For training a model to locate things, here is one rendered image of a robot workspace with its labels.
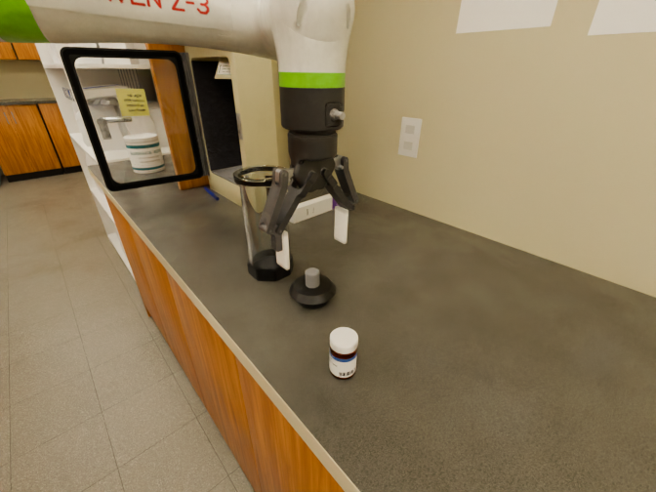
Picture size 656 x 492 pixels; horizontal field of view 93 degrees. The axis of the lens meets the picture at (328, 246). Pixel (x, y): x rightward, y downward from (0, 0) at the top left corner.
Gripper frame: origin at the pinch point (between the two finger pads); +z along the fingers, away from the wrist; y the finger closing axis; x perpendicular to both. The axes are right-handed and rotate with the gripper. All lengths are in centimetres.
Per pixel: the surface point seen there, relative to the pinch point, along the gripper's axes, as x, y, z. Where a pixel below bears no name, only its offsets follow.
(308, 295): -2.0, -2.9, 8.2
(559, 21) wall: -12, 55, -37
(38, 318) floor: 187, -64, 108
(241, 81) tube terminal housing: 46, 14, -25
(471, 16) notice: 7, 56, -40
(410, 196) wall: 16, 56, 8
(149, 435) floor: 66, -35, 106
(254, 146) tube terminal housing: 45.8, 16.0, -8.1
